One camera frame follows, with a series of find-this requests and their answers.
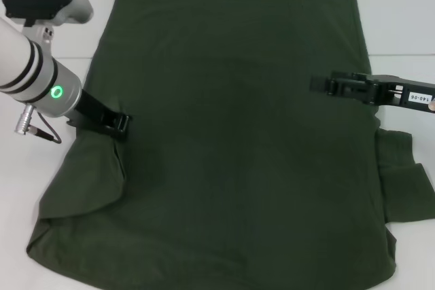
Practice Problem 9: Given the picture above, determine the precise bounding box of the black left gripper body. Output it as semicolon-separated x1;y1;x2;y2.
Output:
65;88;120;139

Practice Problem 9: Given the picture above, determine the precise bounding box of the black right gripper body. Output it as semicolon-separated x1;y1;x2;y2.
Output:
364;73;435;115

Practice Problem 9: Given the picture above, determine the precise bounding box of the dark green t-shirt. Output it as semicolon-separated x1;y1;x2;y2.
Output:
26;0;435;290

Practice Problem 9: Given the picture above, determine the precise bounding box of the metal left wrist connector plug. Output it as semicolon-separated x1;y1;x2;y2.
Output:
12;105;57;142

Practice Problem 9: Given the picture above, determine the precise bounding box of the dark red left arm cable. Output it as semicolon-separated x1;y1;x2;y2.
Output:
36;113;64;144

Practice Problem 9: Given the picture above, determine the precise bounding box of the black white wrist camera box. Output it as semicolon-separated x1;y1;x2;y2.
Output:
1;0;94;29

